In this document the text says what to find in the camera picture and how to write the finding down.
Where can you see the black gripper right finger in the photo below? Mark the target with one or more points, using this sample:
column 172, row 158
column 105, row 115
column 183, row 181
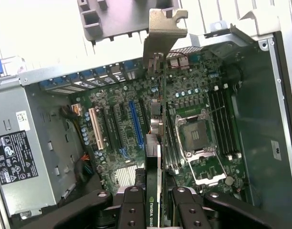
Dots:
column 191, row 212

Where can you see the black expansion slot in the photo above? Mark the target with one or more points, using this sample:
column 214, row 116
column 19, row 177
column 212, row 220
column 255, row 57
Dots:
column 143, row 117
column 121, row 126
column 111, row 130

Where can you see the CPU socket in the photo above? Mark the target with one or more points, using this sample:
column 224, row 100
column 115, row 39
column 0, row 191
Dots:
column 196, row 136

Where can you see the white expansion slot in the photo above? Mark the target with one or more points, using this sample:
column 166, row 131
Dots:
column 97, row 130

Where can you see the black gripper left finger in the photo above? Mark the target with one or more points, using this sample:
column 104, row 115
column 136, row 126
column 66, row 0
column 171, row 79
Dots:
column 132, row 210

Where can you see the blue expansion slot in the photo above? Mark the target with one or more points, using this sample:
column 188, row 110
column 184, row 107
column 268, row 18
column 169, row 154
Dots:
column 136, row 124

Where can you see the green motherboard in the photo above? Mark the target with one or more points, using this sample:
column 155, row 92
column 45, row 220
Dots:
column 198, row 78

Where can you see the metal socket cover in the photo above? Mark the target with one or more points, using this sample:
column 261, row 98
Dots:
column 193, row 173

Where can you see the coin cell battery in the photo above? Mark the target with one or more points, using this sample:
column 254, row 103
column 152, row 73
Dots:
column 229, row 180

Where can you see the grey parts rack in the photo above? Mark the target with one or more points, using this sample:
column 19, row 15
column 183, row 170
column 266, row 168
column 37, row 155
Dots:
column 117, row 21

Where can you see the grey power supply unit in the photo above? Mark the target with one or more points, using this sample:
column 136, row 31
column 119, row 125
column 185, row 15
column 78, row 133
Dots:
column 7, row 114

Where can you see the silver chipset heatsink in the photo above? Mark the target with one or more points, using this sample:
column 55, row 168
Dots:
column 125, row 175

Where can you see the dark grey PC case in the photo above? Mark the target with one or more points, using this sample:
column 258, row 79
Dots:
column 255, row 107

